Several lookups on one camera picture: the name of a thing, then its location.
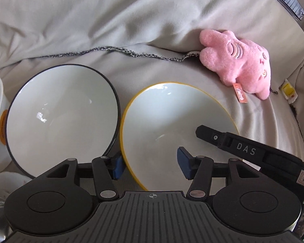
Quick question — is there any beige sofa cover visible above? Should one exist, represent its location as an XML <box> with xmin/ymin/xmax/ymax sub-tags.
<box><xmin>0</xmin><ymin>0</ymin><xmax>304</xmax><ymax>208</ymax></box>

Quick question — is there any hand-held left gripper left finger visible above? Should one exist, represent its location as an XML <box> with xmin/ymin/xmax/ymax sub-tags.
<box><xmin>39</xmin><ymin>156</ymin><xmax>124</xmax><ymax>200</ymax></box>

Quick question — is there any yellow-rimmed white bowl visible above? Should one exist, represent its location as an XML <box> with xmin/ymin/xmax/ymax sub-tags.
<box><xmin>120</xmin><ymin>81</ymin><xmax>241</xmax><ymax>192</ymax></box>

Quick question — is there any pink plush toy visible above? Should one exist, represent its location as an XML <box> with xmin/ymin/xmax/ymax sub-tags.
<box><xmin>199</xmin><ymin>29</ymin><xmax>271</xmax><ymax>104</ymax></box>

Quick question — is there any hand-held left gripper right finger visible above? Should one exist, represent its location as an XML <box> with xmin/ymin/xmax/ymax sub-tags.
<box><xmin>177</xmin><ymin>147</ymin><xmax>265</xmax><ymax>200</ymax></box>

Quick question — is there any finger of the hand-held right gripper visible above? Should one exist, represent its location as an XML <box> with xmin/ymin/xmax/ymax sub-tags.
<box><xmin>196</xmin><ymin>125</ymin><xmax>269</xmax><ymax>164</ymax></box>

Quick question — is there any white bowl black rim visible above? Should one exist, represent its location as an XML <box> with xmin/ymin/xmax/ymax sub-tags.
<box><xmin>5</xmin><ymin>63</ymin><xmax>122</xmax><ymax>180</ymax></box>

